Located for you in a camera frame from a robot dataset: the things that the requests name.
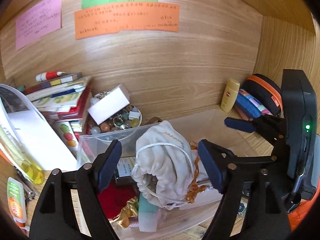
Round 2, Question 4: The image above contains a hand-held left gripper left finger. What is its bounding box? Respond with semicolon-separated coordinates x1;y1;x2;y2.
29;139;122;240

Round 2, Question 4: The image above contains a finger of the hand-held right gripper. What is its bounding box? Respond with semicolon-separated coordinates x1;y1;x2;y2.
224;115;287;143
234;154;279;165

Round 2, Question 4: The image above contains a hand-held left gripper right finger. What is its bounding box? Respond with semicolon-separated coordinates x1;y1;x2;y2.
198;139;292;240

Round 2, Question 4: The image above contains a clear plastic storage box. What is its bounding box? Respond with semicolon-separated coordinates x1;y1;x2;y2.
76;109;253;233

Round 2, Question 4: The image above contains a white drawstring pouch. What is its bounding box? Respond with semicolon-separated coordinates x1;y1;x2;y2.
131;120;199;209

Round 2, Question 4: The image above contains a pink flat case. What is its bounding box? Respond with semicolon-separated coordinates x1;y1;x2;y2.
234;105;250;120

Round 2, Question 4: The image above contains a white printed card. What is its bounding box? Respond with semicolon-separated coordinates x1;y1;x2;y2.
117;156;138;178

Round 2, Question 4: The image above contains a blue striped pouch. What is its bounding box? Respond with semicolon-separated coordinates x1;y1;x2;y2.
235;90;273;119

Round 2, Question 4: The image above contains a small yellow bottle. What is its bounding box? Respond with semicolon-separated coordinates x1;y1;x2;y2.
220;78;240;113

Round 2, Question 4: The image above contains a red cloth pouch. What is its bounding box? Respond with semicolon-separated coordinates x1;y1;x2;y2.
96;181;137;218

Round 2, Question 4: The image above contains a black and orange zip case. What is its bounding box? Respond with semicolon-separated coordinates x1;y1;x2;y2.
243;74;284;117

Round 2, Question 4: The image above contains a pile of assorted beads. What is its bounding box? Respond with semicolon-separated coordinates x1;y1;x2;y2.
90;92;140;133

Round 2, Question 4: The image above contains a gold fabric pouch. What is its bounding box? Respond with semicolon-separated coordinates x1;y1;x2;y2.
112;196;139;228

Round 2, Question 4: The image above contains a fruit print card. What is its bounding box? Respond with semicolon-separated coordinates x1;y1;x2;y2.
55;121;81;157

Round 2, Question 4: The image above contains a white bowl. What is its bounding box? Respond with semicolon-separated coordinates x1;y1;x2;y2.
90;105;142;140

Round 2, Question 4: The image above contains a small white box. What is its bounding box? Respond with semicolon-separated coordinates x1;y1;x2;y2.
87;84;130;125

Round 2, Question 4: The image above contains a mint green tube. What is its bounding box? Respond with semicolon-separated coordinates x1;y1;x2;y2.
138;194;159;232

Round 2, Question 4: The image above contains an orange garment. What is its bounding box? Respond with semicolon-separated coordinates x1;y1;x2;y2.
287;197;315;230

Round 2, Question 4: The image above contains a pink mesh pouch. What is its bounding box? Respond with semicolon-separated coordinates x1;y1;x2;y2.
126;206;175;230

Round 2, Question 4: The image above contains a yellow green spray bottle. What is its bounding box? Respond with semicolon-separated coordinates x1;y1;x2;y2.
0;125;44;185

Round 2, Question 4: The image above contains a stack of booklets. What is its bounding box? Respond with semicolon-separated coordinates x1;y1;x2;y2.
17;72;92;133

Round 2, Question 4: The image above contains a white paper envelope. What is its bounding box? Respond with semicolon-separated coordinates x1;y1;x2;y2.
0;84;78;170

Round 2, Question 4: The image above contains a green and orange tube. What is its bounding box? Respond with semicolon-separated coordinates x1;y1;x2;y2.
7;177;27;228

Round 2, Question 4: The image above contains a white and red glue stick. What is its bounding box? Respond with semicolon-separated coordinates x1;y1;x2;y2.
36;71;67;82

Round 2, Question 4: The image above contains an orange paper note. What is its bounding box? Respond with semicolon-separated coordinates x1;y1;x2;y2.
74;3;180;40

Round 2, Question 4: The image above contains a pink paper note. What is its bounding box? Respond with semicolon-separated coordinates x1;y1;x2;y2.
15;0;62;51

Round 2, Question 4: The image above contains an orange braided cord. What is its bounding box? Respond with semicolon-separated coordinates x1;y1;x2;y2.
186;141;208;204

